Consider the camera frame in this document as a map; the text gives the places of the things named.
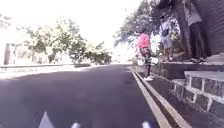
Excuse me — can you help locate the dark roadside gutter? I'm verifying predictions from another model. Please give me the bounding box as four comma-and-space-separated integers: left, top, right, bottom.
131, 66, 224, 128

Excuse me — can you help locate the person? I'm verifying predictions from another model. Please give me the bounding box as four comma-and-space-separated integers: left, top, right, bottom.
135, 31, 155, 82
158, 14, 174, 63
182, 0, 210, 64

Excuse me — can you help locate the large tree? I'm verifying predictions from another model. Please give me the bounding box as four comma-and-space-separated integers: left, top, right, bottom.
113, 0, 192, 60

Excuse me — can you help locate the pale kerb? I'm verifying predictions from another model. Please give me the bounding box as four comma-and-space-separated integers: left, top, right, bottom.
0, 63, 93, 80

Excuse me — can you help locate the grey asphalt road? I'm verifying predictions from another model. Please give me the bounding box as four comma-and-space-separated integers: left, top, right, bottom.
0, 63, 158, 128

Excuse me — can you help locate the pale concrete platform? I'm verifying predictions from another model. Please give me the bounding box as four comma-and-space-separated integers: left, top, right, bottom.
184, 53, 224, 81

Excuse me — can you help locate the row of trees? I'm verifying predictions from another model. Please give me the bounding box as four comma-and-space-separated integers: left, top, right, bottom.
23, 16, 113, 66

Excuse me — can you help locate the pale building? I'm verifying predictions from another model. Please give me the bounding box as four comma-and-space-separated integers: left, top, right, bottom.
0, 14, 44, 66

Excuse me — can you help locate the pale painted double line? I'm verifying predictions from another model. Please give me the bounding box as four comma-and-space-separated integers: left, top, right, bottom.
128, 66, 193, 128

